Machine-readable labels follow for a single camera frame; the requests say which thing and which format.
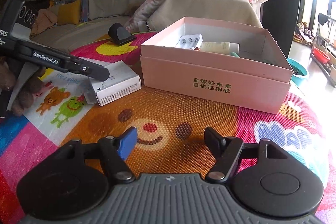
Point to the brown plush toy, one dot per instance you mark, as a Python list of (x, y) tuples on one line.
[(19, 82)]

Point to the black hair dryer nozzle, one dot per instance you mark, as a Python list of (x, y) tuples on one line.
[(120, 35)]

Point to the teal plastic basin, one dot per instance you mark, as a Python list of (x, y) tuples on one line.
[(300, 74)]

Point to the pink cardboard box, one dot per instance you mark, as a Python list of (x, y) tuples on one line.
[(257, 78)]

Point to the peach cloth on sofa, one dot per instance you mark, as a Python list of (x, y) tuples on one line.
[(45, 20)]

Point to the cream lotion tube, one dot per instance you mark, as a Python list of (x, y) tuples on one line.
[(225, 48)]

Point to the metal shelf rack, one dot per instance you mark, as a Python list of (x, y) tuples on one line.
[(325, 40)]

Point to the red plastic basin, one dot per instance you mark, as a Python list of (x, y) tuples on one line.
[(321, 56)]

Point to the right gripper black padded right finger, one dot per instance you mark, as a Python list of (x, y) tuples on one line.
[(226, 152)]

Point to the beige covered sofa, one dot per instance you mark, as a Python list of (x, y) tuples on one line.
[(118, 11)]

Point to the colourful cartoon play mat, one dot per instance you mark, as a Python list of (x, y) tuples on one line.
[(170, 133)]

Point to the white blister pack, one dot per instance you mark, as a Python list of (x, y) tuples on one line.
[(190, 42)]

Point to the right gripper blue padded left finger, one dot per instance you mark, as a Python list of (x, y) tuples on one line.
[(114, 151)]

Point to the white grey rectangular box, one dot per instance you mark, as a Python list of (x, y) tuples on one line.
[(122, 81)]

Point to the yellow cushion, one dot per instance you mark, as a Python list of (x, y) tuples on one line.
[(70, 13)]

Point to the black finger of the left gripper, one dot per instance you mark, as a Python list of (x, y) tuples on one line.
[(87, 68)]

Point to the green plastic crank handle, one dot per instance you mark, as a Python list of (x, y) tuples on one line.
[(234, 54)]

